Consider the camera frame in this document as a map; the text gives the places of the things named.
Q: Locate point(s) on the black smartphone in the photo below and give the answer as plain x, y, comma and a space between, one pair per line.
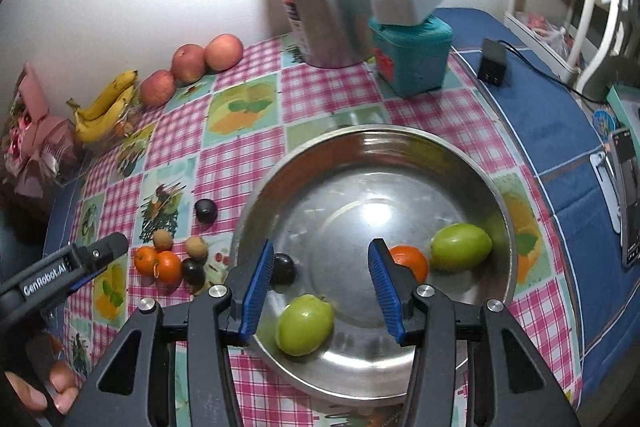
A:
627, 197

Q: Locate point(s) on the pink checked printed tablecloth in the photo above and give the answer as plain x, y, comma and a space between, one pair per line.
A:
320, 97

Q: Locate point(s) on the green jujube fruit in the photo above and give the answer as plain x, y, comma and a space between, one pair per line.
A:
305, 324
460, 247

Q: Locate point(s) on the red apple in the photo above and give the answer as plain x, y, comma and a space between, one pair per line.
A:
157, 89
188, 63
224, 52

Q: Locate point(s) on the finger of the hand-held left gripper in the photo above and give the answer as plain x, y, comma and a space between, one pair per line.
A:
86, 281
107, 248

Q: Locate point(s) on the stainless steel basin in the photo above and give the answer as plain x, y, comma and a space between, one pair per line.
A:
360, 217

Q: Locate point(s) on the person's left hand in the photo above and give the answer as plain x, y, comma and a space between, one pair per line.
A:
62, 379

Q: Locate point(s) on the black power adapter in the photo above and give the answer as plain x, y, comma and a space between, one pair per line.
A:
492, 62

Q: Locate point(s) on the yellow banana bunch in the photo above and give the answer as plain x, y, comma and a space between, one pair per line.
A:
107, 107

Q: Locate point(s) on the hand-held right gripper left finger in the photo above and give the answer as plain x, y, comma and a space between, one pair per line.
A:
257, 292

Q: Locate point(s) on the orange mandarin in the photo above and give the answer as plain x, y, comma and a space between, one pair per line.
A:
145, 258
168, 267
415, 262

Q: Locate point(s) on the pink flower bouquet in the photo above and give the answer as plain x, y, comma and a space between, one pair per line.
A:
32, 132

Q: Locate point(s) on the clear plastic bag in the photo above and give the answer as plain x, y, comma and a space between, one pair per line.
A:
542, 29

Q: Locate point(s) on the teal box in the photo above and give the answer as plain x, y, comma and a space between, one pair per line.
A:
415, 57

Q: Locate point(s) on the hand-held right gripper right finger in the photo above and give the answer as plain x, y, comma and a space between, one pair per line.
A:
385, 292

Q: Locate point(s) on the white phone stand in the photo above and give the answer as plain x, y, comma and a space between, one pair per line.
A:
602, 187

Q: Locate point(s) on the small teal carton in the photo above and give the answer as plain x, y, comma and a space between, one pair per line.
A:
625, 107

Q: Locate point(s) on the small brown fruit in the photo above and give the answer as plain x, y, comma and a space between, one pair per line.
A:
162, 239
196, 248

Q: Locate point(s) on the dark purple plum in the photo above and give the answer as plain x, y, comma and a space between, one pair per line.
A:
192, 271
205, 210
286, 267

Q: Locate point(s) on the blue quilted cloth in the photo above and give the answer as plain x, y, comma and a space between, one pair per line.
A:
540, 122

